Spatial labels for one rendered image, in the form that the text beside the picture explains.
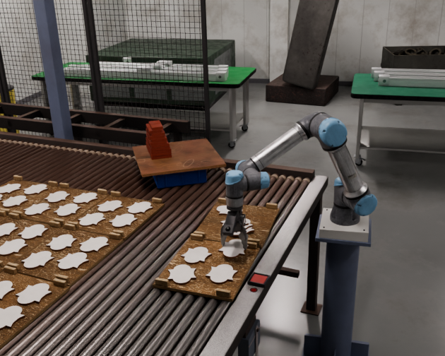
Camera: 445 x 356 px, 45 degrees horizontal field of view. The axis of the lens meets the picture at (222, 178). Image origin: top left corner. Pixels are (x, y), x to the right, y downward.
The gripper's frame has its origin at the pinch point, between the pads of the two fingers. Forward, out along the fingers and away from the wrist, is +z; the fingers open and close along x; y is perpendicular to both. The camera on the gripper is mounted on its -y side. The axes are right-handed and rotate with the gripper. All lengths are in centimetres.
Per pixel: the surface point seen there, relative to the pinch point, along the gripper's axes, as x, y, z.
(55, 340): 45, -71, 8
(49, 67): 173, 118, -54
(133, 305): 28, -44, 7
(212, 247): 11.4, 3.8, 3.8
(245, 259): -6.0, -2.1, 4.0
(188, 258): 18.0, -9.5, 3.1
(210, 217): 22.5, 31.7, 3.0
